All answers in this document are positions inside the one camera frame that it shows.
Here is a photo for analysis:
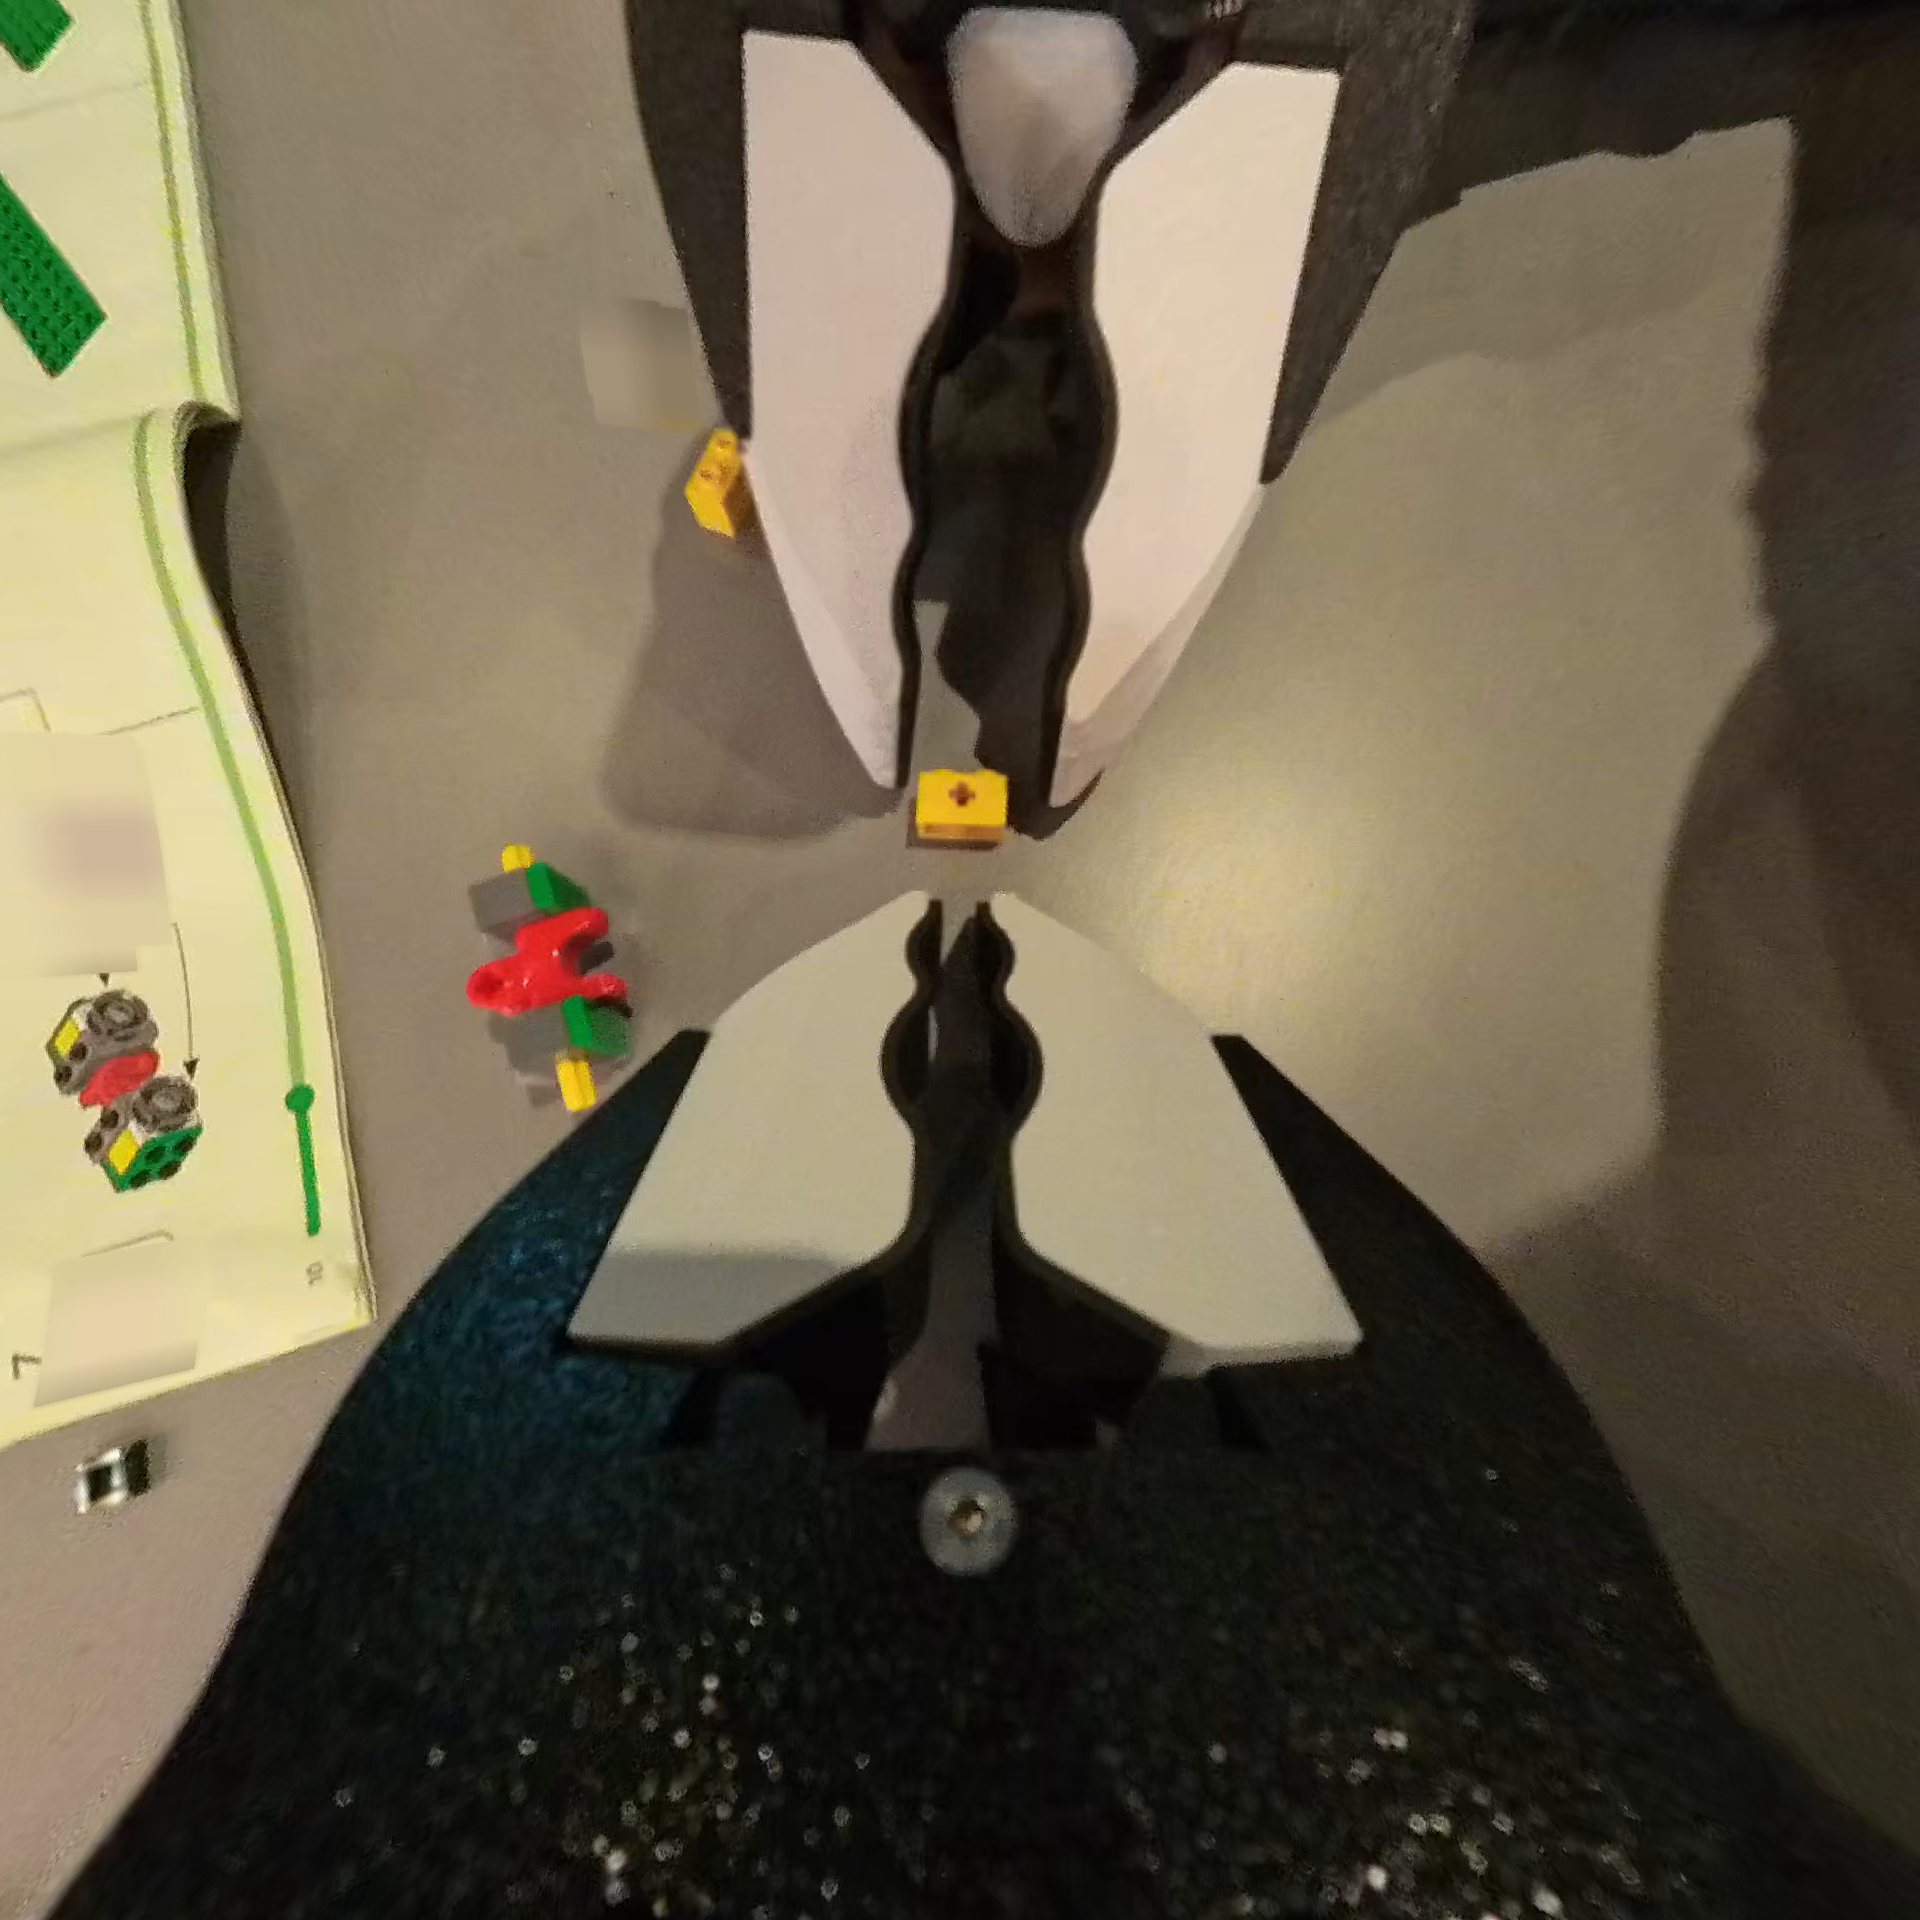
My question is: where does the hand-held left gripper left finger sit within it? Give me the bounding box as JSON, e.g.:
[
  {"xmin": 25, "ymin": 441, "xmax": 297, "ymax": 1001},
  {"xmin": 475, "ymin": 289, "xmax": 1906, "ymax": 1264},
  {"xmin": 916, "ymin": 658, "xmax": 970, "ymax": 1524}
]
[{"xmin": 566, "ymin": 892, "xmax": 966, "ymax": 1455}]

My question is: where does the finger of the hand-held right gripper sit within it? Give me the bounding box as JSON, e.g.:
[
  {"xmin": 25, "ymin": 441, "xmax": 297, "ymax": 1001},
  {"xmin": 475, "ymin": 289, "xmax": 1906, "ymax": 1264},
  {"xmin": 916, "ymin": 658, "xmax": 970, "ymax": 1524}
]
[
  {"xmin": 744, "ymin": 31, "xmax": 966, "ymax": 794},
  {"xmin": 1047, "ymin": 57, "xmax": 1339, "ymax": 839}
]

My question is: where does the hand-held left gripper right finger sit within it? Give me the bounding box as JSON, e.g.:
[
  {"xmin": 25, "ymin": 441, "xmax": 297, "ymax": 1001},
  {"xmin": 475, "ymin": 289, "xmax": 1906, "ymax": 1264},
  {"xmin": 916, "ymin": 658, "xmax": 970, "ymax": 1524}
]
[{"xmin": 962, "ymin": 895, "xmax": 1364, "ymax": 1455}]

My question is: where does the yellow brick with cross hole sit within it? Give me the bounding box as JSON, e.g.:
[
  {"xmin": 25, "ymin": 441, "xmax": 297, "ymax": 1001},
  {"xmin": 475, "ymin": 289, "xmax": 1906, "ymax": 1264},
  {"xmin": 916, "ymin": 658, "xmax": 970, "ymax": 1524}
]
[{"xmin": 914, "ymin": 768, "xmax": 1015, "ymax": 846}]

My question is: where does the yellow toy brick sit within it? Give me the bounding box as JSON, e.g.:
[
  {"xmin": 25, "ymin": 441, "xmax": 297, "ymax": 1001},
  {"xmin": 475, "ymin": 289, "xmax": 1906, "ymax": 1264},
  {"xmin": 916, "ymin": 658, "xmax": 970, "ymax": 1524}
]
[{"xmin": 684, "ymin": 428, "xmax": 761, "ymax": 540}]

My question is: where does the red green grey brick assembly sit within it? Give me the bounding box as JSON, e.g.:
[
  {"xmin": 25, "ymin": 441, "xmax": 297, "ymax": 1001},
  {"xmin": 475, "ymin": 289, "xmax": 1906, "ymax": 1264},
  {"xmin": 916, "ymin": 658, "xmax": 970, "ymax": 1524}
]
[{"xmin": 465, "ymin": 843, "xmax": 636, "ymax": 1116}]

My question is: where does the brick instruction booklet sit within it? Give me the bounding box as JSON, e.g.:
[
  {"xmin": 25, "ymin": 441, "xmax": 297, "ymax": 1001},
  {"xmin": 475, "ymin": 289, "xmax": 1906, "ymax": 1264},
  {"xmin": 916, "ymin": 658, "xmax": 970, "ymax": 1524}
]
[{"xmin": 0, "ymin": 0, "xmax": 378, "ymax": 1452}]

